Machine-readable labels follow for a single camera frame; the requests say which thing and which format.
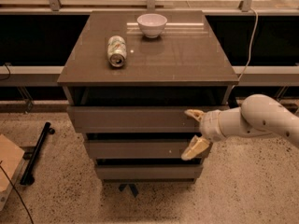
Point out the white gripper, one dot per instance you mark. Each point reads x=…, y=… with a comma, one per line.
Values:
x=209, y=127

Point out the metal railing frame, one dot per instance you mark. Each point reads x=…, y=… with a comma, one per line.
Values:
x=259, y=36

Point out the black metal tube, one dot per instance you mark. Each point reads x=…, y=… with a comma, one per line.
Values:
x=27, y=177

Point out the grey top drawer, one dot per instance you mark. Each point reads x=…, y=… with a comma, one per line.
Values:
x=131, y=119

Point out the grey bottom drawer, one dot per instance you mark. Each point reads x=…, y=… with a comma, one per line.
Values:
x=149, y=172

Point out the brown cardboard panel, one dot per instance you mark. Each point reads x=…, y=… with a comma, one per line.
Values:
x=11, y=161

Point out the green white soda can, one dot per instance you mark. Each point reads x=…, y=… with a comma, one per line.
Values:
x=116, y=51

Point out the grey drawer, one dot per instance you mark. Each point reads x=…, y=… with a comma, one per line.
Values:
x=149, y=172
x=131, y=119
x=136, y=149

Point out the grey drawer cabinet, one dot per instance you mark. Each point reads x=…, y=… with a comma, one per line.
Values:
x=184, y=67

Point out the grey middle drawer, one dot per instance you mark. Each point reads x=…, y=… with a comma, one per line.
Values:
x=136, y=149

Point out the white ceramic bowl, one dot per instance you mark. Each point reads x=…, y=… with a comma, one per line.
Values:
x=151, y=25

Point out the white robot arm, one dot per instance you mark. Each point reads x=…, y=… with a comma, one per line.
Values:
x=258, y=116

